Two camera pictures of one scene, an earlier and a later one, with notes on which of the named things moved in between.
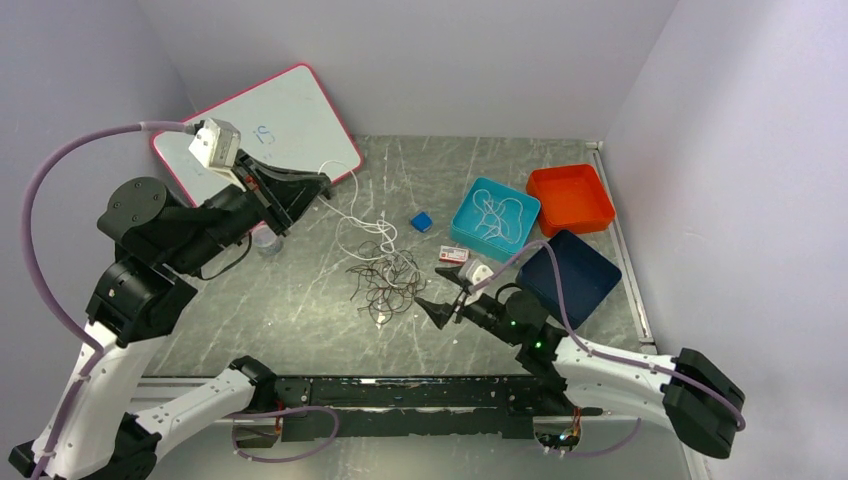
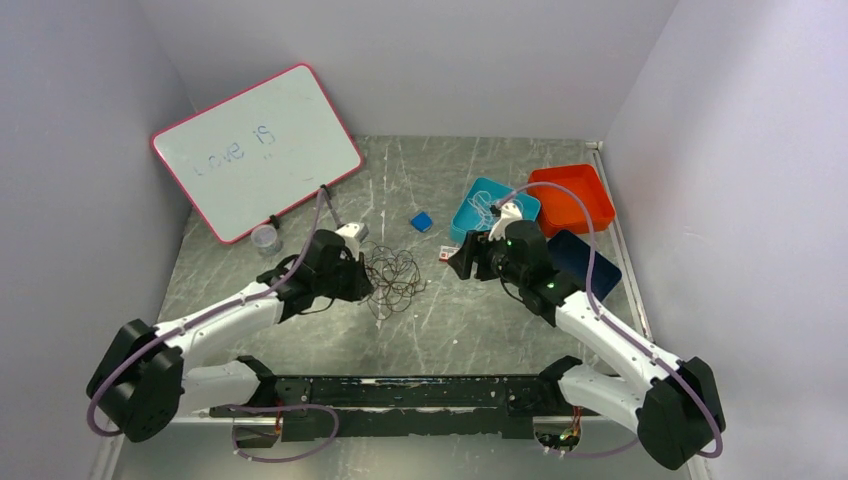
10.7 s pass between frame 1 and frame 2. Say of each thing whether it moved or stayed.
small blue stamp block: stayed
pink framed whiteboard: stayed
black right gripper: moved
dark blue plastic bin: stayed
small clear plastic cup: stayed
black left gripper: moved
